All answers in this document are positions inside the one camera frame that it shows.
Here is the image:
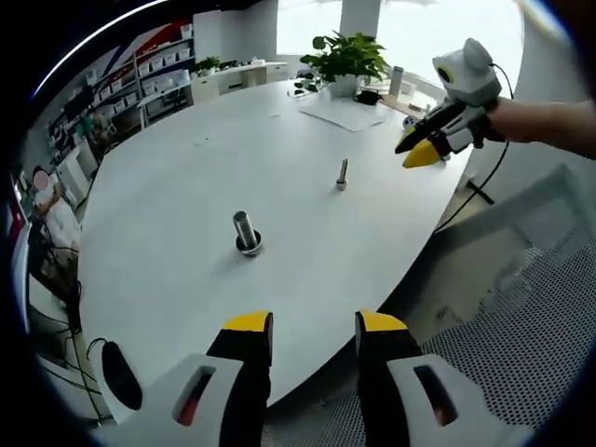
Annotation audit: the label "small potted plant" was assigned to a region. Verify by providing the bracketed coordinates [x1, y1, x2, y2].
[189, 56, 223, 78]

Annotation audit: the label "white paper sheet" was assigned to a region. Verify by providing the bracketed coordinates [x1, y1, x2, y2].
[299, 100, 387, 134]

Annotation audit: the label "thick threaded stud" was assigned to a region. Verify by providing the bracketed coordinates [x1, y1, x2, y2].
[232, 210, 265, 258]

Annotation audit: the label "rows of white storage bins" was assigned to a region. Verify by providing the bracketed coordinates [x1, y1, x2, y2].
[95, 25, 195, 102]

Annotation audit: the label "black oval device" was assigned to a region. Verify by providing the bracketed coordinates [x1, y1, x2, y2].
[101, 340, 143, 412]

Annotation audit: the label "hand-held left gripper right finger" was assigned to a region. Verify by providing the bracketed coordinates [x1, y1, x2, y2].
[355, 309, 536, 447]

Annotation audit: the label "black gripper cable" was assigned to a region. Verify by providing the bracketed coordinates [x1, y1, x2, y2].
[440, 60, 518, 232]

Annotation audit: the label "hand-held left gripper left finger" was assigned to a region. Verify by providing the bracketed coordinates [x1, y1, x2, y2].
[100, 310, 274, 447]

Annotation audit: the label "thin black cable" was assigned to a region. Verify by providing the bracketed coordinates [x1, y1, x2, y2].
[87, 337, 113, 359]

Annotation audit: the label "white floor cabinet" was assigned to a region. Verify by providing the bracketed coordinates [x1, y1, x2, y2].
[60, 139, 94, 206]

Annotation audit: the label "grey mesh office chair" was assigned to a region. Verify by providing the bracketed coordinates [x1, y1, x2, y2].
[269, 162, 596, 447]

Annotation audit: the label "large potted green plant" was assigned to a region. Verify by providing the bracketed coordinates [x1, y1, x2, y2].
[300, 31, 391, 98]

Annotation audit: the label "white low cabinet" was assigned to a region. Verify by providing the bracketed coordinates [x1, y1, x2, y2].
[190, 60, 290, 102]

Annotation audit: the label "dark red computer monitor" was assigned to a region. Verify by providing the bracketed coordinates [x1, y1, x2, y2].
[7, 169, 34, 243]

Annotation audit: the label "curved ceiling light strip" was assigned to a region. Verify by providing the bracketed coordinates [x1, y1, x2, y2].
[34, 0, 173, 92]

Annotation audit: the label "wooden board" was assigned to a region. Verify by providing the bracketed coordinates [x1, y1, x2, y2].
[381, 92, 434, 115]

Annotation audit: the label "metal shelving rack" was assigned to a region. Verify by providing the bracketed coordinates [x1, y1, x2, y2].
[46, 25, 196, 155]

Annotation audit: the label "tangle of black cables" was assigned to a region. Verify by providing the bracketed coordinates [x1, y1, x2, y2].
[32, 223, 85, 336]

